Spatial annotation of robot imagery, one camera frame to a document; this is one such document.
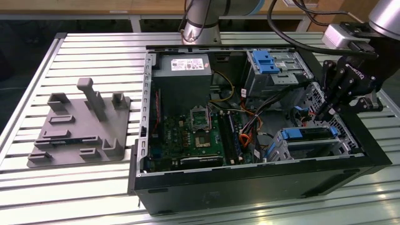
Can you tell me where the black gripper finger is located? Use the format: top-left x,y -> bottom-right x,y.
327,81 -> 384,115
313,60 -> 356,121

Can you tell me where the hard disk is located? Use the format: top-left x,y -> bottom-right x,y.
280,125 -> 339,143

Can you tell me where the metal disk bay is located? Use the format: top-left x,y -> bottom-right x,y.
267,126 -> 367,163

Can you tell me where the black RAM slot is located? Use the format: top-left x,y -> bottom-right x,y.
217,110 -> 235,165

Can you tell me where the metal drive cage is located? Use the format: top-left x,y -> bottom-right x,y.
245,50 -> 313,99

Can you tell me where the blue plastic drive latch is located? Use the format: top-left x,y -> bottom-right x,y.
252,50 -> 280,75

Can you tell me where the CPU socket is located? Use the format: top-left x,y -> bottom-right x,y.
189,105 -> 213,132

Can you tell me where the black power supply unit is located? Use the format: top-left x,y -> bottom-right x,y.
151,53 -> 213,113

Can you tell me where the black open PC case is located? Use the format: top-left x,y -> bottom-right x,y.
127,43 -> 393,216

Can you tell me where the black graphics card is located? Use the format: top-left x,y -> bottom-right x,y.
169,156 -> 224,168

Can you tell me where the green motherboard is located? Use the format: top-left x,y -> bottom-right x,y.
148,103 -> 251,169

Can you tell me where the grey plastic parts rack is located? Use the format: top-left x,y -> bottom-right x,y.
27,77 -> 132,169

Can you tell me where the wooden cabinet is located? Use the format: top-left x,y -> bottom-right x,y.
0,0 -> 344,32

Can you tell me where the black power wire bundle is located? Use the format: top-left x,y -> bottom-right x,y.
255,81 -> 315,117

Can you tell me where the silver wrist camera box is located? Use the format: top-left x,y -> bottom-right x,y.
321,23 -> 356,49

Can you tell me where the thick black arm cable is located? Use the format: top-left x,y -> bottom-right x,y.
267,0 -> 380,59

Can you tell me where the coloured wire bundle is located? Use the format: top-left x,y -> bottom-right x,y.
241,109 -> 264,138

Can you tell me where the yellow power wire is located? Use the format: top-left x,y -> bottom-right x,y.
209,70 -> 236,103

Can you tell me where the orange data cable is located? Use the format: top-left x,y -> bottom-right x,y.
239,133 -> 252,150

